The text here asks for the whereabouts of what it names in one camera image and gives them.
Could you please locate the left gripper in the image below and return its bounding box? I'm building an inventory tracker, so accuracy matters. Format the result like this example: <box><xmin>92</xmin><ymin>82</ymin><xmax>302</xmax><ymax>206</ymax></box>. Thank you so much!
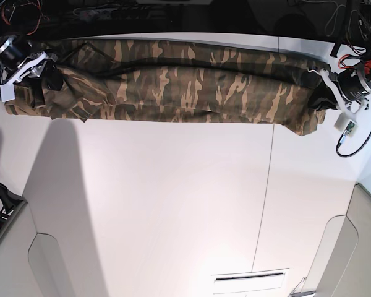
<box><xmin>307</xmin><ymin>63</ymin><xmax>371</xmax><ymax>118</ymax></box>

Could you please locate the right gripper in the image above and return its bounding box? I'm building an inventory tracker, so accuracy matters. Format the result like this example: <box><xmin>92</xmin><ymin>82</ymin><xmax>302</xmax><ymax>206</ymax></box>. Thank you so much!
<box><xmin>0</xmin><ymin>35</ymin><xmax>64</xmax><ymax>108</ymax></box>

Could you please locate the camouflage T-shirt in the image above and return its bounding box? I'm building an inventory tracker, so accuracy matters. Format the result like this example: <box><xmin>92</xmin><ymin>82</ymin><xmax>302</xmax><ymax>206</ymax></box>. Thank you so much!
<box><xmin>5</xmin><ymin>39</ymin><xmax>325</xmax><ymax>136</ymax></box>

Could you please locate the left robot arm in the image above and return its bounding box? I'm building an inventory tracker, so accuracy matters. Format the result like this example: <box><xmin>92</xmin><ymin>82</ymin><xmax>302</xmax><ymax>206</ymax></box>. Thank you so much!
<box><xmin>308</xmin><ymin>1</ymin><xmax>371</xmax><ymax>113</ymax></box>

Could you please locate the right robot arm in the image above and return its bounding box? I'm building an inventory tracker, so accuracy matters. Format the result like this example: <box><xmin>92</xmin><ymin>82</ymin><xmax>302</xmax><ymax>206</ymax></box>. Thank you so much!
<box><xmin>0</xmin><ymin>1</ymin><xmax>64</xmax><ymax>108</ymax></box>

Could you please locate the black power strip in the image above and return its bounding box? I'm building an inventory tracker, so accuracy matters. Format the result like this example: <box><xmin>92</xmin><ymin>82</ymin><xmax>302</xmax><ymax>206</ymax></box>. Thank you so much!
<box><xmin>73</xmin><ymin>7</ymin><xmax>149</xmax><ymax>20</ymax></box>

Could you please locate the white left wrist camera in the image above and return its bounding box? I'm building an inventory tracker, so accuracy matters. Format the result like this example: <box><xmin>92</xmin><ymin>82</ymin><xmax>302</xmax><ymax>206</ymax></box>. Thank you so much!
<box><xmin>334</xmin><ymin>113</ymin><xmax>358</xmax><ymax>137</ymax></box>

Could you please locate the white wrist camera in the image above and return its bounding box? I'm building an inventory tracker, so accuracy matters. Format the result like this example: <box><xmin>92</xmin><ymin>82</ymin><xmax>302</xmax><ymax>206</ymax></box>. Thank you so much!
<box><xmin>334</xmin><ymin>113</ymin><xmax>358</xmax><ymax>137</ymax></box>
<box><xmin>0</xmin><ymin>84</ymin><xmax>15</xmax><ymax>103</ymax></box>

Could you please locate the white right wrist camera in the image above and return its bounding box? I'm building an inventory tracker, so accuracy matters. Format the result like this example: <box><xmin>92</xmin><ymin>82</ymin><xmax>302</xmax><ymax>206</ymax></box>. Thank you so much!
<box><xmin>0</xmin><ymin>84</ymin><xmax>15</xmax><ymax>103</ymax></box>

